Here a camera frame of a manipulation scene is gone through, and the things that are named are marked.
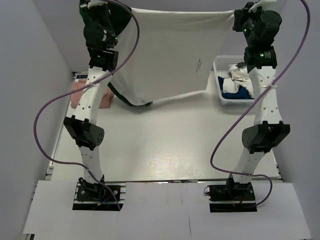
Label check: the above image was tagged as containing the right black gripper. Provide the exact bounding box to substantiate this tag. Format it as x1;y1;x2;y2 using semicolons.
233;1;268;47

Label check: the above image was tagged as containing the plain white t shirt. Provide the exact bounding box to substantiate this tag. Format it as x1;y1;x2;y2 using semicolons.
223;62;255;97

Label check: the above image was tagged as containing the blue t shirt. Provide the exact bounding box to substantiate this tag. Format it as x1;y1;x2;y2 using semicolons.
218;76;254;100

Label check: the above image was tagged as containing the white and green t shirt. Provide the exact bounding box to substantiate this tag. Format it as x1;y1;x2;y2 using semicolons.
108;3;234;106

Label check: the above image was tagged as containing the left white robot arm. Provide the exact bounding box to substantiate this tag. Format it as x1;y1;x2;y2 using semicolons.
63;0;119;200

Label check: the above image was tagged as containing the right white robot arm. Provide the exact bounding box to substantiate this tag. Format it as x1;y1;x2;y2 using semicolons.
225;0;291;200

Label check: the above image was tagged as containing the black label sticker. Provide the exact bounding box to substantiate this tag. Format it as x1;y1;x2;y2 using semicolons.
76;74;88;79

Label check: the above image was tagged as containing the white plastic basket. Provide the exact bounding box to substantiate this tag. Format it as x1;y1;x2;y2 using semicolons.
212;55;254;107

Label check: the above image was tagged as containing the folded pink t shirt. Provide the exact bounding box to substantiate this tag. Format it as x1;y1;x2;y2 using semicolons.
70;80;114;109

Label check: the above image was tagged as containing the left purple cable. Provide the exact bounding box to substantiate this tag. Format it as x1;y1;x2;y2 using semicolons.
33;0;140;211

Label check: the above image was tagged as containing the purple cable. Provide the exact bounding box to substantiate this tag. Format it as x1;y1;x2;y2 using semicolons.
33;0;140;211
209;0;312;207

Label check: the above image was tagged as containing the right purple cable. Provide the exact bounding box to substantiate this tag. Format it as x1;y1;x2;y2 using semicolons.
209;0;312;207

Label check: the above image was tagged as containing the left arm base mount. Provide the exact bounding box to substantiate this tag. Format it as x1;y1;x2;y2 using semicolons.
72;182;126;212

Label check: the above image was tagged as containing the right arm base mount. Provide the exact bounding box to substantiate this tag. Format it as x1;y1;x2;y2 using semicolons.
203;183;257;213

